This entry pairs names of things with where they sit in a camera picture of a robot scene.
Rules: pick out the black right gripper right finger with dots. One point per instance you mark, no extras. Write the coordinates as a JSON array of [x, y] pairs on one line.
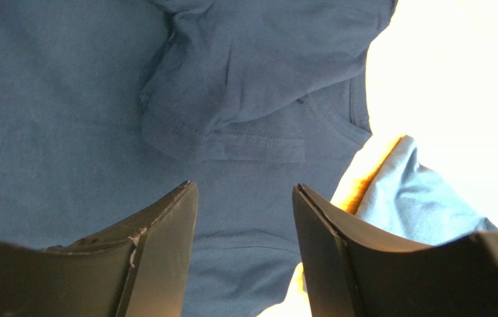
[[352, 268]]

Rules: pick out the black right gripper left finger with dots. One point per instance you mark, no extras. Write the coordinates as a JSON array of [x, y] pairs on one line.
[[136, 267]]

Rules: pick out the navy blue t shirt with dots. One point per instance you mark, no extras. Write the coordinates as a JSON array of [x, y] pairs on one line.
[[105, 106]]

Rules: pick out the teal blue t shirt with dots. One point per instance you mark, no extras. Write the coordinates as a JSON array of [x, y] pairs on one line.
[[414, 202]]

